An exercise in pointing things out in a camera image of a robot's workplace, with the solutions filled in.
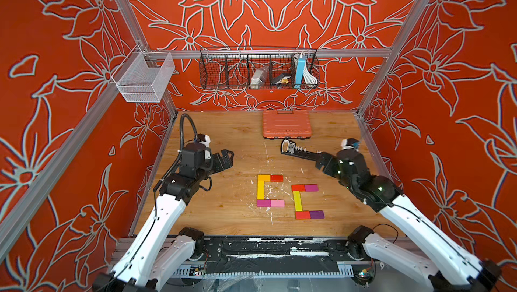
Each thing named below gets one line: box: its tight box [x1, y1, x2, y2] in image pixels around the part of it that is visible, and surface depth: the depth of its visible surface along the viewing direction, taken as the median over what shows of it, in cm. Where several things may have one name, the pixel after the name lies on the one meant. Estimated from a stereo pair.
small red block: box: [270, 174, 284, 183], surface depth 93 cm
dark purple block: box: [308, 210, 325, 220], surface depth 82 cm
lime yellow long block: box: [292, 191, 303, 212], surface depth 85 cm
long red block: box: [294, 211, 312, 221], surface depth 82 cm
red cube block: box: [291, 184, 306, 192], surface depth 90 cm
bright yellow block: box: [257, 180, 265, 200], surface depth 89 cm
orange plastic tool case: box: [262, 108, 312, 140], surface depth 110 cm
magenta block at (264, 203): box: [256, 199, 272, 208], surface depth 86 cm
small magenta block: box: [304, 184, 319, 192], surface depth 91 cm
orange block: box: [257, 174, 272, 184], surface depth 92 cm
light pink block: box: [270, 199, 286, 208], surface depth 86 cm
